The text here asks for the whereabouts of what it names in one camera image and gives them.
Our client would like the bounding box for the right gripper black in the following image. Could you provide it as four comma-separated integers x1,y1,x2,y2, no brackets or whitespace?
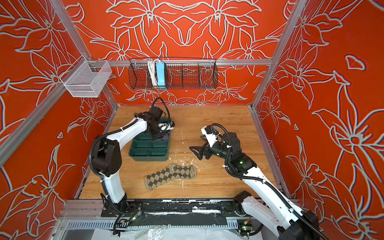
189,134,234,162

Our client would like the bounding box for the argyle brown green sock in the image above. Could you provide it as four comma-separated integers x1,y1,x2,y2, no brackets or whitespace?
144,163,197,191

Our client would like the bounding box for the green compartment tray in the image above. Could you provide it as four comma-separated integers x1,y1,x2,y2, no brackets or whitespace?
129,118,171,162

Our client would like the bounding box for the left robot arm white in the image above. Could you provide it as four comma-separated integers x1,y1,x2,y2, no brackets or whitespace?
89,107,175,214

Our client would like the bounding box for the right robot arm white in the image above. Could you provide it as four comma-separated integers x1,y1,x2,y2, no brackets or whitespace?
190,123,327,240

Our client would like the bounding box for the blue white box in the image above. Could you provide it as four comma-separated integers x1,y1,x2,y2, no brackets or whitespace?
156,62,166,88

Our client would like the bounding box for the black wire wall basket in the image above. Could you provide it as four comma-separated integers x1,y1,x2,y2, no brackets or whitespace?
128,57,219,90

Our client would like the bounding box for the white cable bundle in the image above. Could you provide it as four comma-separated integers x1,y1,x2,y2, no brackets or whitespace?
147,59,159,88

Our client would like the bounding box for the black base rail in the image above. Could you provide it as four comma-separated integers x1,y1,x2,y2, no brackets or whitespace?
101,198,259,231

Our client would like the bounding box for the clear plastic wall bin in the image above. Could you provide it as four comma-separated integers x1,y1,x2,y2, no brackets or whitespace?
61,61,112,98

